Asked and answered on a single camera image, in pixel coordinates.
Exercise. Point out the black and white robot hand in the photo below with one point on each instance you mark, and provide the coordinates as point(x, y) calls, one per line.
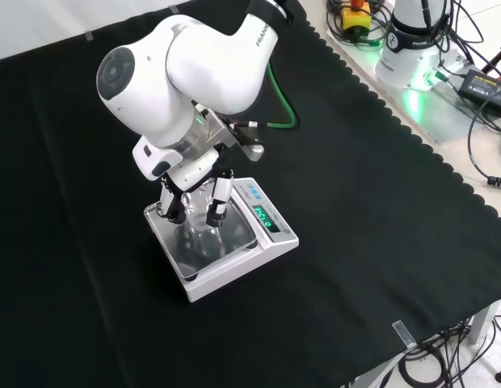
point(194, 171)

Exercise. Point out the clear glass beaker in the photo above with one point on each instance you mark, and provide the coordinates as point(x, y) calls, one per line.
point(198, 240)

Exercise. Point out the white electronic balance steel pan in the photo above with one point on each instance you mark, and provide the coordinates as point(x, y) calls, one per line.
point(270, 236)

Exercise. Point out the black cloth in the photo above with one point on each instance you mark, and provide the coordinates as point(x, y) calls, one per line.
point(355, 242)

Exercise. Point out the yellow stop button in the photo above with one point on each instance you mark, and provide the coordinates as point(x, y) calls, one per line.
point(355, 16)

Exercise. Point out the clear tape strip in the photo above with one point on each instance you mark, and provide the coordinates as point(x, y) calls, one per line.
point(404, 334)

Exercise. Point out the black power adapter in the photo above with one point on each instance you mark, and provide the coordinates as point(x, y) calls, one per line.
point(485, 87)

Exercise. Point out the dark tripod leg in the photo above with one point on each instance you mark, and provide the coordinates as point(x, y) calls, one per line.
point(495, 60)

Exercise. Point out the grey table leg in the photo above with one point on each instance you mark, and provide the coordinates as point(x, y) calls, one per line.
point(482, 323)

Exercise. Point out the grey metal base plate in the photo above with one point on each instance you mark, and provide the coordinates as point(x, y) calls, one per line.
point(440, 117)

